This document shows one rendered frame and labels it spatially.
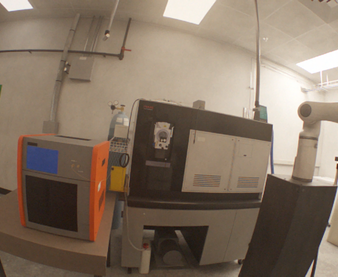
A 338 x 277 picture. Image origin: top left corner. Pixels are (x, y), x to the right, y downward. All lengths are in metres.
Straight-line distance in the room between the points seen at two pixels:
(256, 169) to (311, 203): 1.01
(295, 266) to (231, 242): 0.97
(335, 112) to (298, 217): 0.41
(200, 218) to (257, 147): 0.77
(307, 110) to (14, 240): 1.33
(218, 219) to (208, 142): 0.63
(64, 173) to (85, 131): 1.77
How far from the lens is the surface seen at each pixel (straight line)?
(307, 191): 0.74
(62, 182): 0.80
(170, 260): 1.81
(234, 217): 1.64
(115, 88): 2.52
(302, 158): 0.82
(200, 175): 1.45
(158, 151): 1.26
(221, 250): 1.78
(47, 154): 0.80
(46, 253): 0.89
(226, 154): 1.51
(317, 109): 0.82
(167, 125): 1.27
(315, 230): 0.87
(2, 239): 1.00
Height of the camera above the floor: 1.21
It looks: 1 degrees down
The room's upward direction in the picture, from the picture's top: 7 degrees clockwise
